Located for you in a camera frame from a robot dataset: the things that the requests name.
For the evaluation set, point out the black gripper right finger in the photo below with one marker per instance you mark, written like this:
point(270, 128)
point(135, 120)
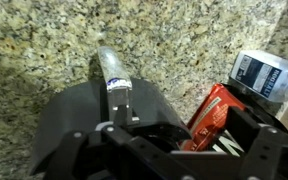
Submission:
point(264, 150)

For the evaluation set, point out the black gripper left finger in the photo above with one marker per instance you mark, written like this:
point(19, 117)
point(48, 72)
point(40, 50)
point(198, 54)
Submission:
point(74, 150)

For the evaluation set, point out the black air fryer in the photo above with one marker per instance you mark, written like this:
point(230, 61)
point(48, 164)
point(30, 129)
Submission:
point(74, 106)

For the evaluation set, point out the red snack package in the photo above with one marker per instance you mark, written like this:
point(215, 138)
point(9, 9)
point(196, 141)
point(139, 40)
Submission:
point(214, 111)

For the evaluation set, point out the clear salt bottle blue label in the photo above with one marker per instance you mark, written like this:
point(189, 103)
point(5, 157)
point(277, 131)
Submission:
point(260, 75)

